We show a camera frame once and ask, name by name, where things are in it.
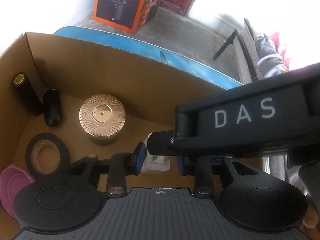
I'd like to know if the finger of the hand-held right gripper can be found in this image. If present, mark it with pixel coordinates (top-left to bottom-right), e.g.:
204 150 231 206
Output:
147 130 177 157

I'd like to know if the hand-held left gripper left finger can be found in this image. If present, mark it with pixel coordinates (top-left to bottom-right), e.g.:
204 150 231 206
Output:
64 142 146 197

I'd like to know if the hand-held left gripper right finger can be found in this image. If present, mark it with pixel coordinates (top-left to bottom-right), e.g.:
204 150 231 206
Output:
176 154 253 196

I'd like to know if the white charger plug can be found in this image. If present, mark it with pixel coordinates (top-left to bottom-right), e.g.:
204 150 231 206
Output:
144 132 173 175

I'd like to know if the dark jar with gold lid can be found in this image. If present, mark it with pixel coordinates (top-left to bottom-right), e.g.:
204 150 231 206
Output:
79 94 126 146

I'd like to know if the brown cardboard box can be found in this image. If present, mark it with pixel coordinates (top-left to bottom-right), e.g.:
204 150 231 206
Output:
0 32 270 240

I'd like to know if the black tape roll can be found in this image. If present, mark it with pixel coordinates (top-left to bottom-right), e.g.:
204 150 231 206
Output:
26 132 70 180

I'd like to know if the black cylindrical tube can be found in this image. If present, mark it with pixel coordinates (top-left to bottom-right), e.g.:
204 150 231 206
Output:
13 72 43 116

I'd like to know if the pink plastic cup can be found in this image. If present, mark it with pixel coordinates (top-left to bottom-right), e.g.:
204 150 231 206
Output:
0 164 35 217

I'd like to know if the grey printed bedsheet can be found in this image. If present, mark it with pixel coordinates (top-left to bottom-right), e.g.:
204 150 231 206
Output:
254 31 293 80

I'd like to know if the pink blanket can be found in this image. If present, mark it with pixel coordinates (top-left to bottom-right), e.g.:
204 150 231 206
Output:
271 31 293 69

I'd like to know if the orange printed appliance box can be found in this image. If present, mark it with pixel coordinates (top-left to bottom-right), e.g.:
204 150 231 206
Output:
93 0 167 34

